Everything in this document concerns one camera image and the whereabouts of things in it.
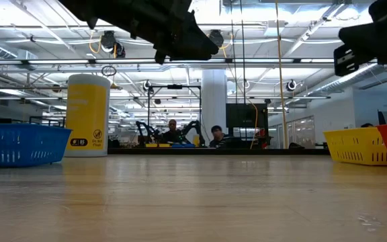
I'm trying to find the blue plastic basket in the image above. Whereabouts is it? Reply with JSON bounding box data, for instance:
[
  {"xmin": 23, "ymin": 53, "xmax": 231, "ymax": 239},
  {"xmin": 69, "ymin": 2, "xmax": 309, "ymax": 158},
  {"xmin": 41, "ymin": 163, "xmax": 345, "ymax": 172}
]
[{"xmin": 0, "ymin": 123, "xmax": 73, "ymax": 169}]

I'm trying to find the black cable ring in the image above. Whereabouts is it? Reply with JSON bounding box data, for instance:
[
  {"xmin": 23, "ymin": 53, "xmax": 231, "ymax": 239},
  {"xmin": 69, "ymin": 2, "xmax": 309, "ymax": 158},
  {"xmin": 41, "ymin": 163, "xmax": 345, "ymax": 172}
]
[{"xmin": 101, "ymin": 65, "xmax": 118, "ymax": 77}]

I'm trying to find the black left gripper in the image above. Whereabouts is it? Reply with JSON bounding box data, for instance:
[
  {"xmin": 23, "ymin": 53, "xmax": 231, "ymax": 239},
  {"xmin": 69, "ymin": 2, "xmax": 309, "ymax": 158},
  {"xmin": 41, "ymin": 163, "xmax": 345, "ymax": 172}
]
[{"xmin": 126, "ymin": 0, "xmax": 220, "ymax": 65}]

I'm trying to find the yellow plastic basket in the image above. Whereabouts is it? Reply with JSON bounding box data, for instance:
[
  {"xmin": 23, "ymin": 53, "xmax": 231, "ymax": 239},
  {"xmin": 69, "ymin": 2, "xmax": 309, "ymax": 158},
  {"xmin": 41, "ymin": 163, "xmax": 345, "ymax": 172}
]
[{"xmin": 323, "ymin": 126, "xmax": 387, "ymax": 166}]

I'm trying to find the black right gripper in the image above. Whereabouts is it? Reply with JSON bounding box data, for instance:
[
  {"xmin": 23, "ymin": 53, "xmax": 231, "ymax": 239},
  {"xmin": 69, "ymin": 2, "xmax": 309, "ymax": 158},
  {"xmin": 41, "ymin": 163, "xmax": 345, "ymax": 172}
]
[{"xmin": 333, "ymin": 19, "xmax": 387, "ymax": 77}]

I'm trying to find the yellow wipes canister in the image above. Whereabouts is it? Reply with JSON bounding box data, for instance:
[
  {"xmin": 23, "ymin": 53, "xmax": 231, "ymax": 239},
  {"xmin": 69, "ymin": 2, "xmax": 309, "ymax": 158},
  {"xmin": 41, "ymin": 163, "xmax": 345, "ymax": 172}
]
[{"xmin": 64, "ymin": 73, "xmax": 111, "ymax": 158}]

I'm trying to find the white round column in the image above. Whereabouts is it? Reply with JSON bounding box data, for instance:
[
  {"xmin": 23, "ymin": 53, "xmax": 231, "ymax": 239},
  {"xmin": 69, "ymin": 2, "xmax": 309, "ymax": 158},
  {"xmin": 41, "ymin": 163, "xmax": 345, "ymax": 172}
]
[{"xmin": 201, "ymin": 69, "xmax": 228, "ymax": 149}]

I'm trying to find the black robot workstation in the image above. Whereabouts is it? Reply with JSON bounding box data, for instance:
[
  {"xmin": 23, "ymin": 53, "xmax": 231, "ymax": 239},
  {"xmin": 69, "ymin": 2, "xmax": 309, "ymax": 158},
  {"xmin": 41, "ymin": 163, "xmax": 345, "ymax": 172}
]
[{"xmin": 135, "ymin": 84, "xmax": 211, "ymax": 149}]

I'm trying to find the straight black cable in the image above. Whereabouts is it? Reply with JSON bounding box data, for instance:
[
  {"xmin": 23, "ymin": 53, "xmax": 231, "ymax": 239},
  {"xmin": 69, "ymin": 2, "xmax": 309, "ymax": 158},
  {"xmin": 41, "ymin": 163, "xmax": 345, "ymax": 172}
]
[
  {"xmin": 239, "ymin": 0, "xmax": 247, "ymax": 105},
  {"xmin": 230, "ymin": 0, "xmax": 236, "ymax": 105}
]

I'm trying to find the black monitor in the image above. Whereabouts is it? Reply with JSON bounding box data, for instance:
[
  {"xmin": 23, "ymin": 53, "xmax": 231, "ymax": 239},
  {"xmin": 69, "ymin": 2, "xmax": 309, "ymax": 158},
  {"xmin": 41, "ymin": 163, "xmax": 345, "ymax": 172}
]
[{"xmin": 226, "ymin": 103, "xmax": 269, "ymax": 130}]

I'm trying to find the black aluminium table frame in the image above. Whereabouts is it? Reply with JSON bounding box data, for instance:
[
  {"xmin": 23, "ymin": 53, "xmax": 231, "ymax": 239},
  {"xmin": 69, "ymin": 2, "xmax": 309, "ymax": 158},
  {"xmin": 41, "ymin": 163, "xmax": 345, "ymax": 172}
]
[{"xmin": 107, "ymin": 148, "xmax": 331, "ymax": 155}]

